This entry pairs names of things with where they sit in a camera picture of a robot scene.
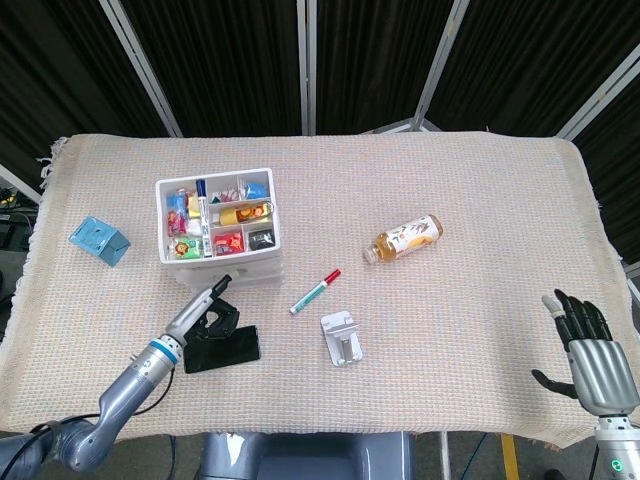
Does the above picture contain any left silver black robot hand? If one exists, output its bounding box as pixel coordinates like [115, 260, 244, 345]
[165, 273, 241, 346]

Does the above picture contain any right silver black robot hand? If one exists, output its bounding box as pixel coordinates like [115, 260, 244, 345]
[530, 288, 640, 416]

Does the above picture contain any clear plastic drawer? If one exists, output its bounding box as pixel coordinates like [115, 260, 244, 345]
[174, 263, 284, 282]

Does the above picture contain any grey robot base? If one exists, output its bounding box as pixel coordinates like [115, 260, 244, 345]
[199, 432, 414, 480]

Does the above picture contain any white plastic drawer cabinet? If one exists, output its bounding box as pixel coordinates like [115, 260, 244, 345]
[155, 168, 286, 292]

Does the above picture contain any blue paper box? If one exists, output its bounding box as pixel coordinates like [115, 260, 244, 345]
[68, 215, 132, 268]

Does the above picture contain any black smartphone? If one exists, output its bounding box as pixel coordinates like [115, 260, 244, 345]
[183, 325, 262, 375]

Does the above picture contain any green lion snack packet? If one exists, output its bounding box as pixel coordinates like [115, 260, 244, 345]
[171, 237, 204, 260]

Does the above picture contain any red snack packet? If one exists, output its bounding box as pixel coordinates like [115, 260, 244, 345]
[213, 232, 245, 256]

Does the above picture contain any blue-capped white marker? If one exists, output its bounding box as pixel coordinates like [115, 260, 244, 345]
[195, 178, 214, 259]

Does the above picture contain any red-capped green marker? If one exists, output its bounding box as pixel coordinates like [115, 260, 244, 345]
[289, 268, 343, 316]

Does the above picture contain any white folding phone stand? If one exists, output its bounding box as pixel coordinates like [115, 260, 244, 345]
[320, 309, 365, 368]

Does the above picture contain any beige woven tablecloth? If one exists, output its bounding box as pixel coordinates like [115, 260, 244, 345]
[0, 130, 632, 449]

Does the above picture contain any amber tea bottle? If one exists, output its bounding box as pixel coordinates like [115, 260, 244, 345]
[362, 214, 445, 265]

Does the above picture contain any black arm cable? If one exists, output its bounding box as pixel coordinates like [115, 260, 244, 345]
[27, 397, 169, 444]

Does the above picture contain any black folding screen white frame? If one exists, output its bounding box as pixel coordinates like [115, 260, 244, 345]
[0, 0, 640, 281]

